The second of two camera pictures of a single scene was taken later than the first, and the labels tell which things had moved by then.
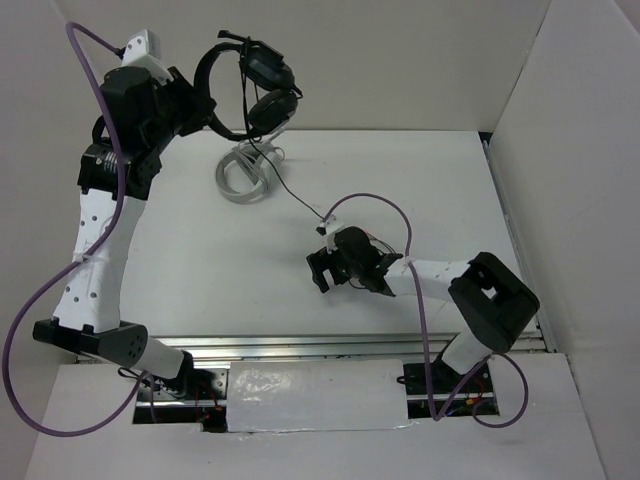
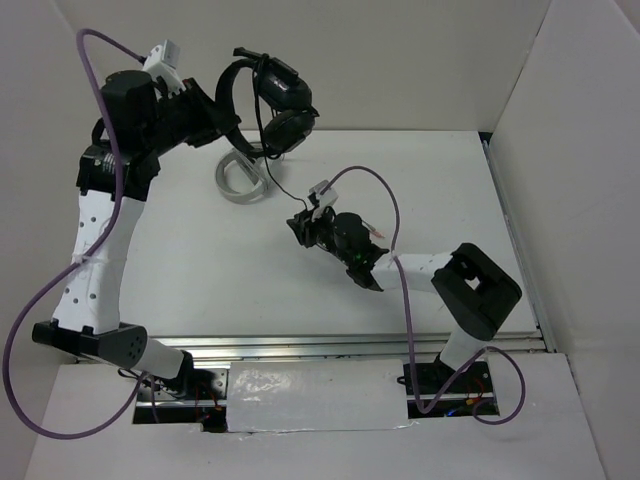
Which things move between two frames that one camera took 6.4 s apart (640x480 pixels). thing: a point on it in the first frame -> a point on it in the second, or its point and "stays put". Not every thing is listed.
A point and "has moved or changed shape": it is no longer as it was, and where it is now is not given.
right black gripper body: [342, 270] -> [321, 230]
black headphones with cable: [270, 97] has moved or changed shape
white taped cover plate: [316, 395] stays put
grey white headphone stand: [260, 161] stays put
